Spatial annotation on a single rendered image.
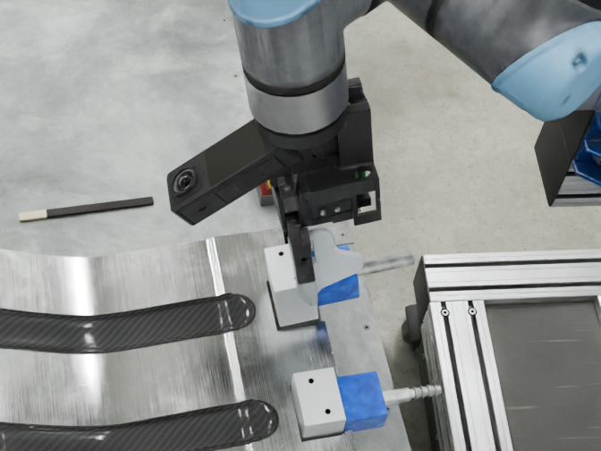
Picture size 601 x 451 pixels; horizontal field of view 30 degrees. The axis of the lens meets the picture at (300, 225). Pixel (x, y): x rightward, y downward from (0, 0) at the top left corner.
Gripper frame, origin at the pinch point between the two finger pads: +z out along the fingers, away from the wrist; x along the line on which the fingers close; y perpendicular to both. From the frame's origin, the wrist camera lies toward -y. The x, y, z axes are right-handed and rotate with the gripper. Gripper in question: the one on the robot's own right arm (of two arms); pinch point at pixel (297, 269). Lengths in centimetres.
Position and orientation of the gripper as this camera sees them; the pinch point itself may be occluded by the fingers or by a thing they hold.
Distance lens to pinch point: 99.5
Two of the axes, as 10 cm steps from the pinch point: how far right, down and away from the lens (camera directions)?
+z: 0.9, 6.3, 7.7
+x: -2.0, -7.4, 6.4
